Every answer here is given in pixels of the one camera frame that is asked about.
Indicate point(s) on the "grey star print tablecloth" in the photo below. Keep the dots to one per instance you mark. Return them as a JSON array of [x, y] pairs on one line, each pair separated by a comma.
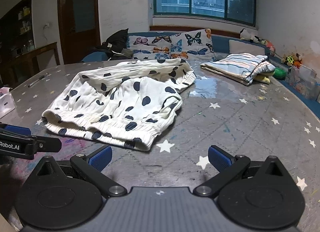
[[225, 122]]

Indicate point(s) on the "dark wooden door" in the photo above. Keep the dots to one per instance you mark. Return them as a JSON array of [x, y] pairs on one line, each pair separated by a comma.
[[82, 39]]

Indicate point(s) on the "small plush toys group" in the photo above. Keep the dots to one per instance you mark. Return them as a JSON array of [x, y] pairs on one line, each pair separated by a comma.
[[293, 60]]

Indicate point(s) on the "yellow cloth item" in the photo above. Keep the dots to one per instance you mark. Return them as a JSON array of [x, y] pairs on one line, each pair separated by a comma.
[[262, 79]]

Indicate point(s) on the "black pen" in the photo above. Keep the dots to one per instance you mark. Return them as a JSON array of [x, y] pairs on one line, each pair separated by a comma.
[[37, 79]]

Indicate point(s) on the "folded striped clothing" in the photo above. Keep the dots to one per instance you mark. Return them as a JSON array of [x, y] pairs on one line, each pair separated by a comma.
[[237, 68]]

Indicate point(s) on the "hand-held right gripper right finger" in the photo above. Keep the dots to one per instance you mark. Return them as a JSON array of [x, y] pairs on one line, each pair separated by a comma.
[[220, 158]]

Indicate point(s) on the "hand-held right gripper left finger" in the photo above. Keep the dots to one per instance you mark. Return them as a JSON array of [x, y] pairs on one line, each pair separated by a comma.
[[101, 157]]

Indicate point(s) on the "blue seat cushion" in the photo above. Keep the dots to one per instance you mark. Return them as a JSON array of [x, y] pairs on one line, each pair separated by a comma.
[[96, 56]]

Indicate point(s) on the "black white plush toy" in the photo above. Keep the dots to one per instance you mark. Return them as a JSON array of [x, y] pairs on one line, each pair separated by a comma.
[[248, 35]]

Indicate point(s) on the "dark wooden shelf cabinet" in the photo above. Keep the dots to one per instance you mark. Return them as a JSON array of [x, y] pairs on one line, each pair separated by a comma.
[[15, 21]]

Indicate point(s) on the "blue sofa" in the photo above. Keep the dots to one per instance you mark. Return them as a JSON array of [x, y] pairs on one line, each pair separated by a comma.
[[221, 44]]

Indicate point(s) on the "green ball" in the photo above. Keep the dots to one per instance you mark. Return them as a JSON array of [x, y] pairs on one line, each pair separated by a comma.
[[279, 73]]

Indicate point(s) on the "white cushion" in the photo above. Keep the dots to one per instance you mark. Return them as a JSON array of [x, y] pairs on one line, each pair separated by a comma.
[[246, 46]]

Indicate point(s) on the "black bag on sofa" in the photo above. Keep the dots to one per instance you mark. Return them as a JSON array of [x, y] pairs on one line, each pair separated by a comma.
[[117, 39]]

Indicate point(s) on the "glass jar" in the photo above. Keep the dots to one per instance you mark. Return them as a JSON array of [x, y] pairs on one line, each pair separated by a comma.
[[30, 44]]

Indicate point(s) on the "pink white tissue pack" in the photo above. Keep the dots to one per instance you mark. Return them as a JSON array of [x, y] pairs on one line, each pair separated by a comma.
[[5, 102]]

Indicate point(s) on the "white polka dot pants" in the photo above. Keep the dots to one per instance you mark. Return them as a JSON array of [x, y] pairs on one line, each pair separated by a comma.
[[120, 97]]

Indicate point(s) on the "clear plastic storage box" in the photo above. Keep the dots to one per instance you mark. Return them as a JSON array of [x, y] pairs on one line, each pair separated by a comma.
[[302, 84]]

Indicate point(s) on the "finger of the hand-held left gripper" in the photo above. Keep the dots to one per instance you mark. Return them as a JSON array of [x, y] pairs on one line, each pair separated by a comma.
[[50, 145], [17, 130]]

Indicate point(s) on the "wooden side table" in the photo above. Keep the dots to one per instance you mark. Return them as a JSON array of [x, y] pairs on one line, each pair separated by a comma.
[[45, 48]]

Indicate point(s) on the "olive green bag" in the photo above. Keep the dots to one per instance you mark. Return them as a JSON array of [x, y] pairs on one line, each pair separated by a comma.
[[127, 53]]

